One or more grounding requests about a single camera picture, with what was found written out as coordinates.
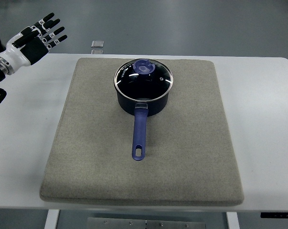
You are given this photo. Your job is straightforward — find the white table leg left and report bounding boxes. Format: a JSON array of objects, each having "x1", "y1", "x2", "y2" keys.
[{"x1": 44, "y1": 209, "x2": 60, "y2": 229}]

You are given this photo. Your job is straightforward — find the white table leg right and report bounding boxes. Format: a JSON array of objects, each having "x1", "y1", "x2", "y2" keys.
[{"x1": 226, "y1": 212, "x2": 240, "y2": 229}]

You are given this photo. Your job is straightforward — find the glass lid with blue knob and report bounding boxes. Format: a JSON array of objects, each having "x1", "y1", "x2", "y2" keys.
[{"x1": 114, "y1": 59, "x2": 173, "y2": 101}]

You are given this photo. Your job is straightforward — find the dark saucepan with blue handle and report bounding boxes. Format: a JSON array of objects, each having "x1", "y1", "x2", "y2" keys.
[{"x1": 114, "y1": 59, "x2": 173, "y2": 161}]

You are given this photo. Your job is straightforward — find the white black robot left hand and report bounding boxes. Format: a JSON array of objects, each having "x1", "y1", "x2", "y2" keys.
[{"x1": 0, "y1": 12, "x2": 67, "y2": 75}]

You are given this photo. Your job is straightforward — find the white table leg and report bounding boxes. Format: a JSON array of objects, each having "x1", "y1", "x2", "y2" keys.
[
  {"x1": 226, "y1": 212, "x2": 240, "y2": 229},
  {"x1": 44, "y1": 209, "x2": 60, "y2": 229}
]

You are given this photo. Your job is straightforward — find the grey metal base plate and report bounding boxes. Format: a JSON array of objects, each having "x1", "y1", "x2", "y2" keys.
[{"x1": 86, "y1": 217, "x2": 206, "y2": 229}]

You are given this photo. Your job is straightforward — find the beige fabric mat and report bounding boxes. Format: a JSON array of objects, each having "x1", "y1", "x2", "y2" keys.
[{"x1": 40, "y1": 58, "x2": 244, "y2": 207}]

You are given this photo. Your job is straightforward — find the silver floor plate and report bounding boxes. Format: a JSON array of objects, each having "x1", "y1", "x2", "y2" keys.
[{"x1": 91, "y1": 40, "x2": 104, "y2": 48}]

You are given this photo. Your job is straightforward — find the black table control panel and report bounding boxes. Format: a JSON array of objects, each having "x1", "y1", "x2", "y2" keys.
[{"x1": 260, "y1": 212, "x2": 288, "y2": 219}]

